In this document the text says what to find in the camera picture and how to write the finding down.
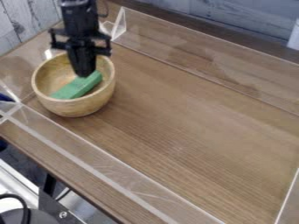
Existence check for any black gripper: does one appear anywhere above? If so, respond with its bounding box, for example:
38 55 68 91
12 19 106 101
50 0 111 76

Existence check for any green rectangular block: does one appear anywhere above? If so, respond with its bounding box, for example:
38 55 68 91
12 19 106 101
51 71 103 100

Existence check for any brown wooden bowl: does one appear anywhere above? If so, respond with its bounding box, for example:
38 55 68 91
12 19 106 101
32 53 116 117

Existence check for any blue object at left edge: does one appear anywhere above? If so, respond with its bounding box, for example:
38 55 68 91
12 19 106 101
0 93 15 102

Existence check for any black table leg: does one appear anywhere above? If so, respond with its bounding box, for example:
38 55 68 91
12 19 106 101
43 174 58 197

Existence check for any white object at right edge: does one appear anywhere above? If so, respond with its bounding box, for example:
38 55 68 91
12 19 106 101
287 18 299 51

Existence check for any clear acrylic corner bracket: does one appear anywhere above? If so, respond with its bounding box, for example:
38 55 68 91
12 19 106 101
99 7 127 41

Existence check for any clear acrylic back wall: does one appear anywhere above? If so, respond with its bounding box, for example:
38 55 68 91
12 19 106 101
115 7 299 115

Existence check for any clear acrylic wall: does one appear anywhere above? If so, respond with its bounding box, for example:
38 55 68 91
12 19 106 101
0 86 225 224
115 7 299 115

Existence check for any clear acrylic front wall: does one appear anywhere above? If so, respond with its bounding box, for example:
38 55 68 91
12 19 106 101
0 86 225 224

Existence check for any black cable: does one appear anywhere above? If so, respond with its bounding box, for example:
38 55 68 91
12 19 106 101
0 192 34 224

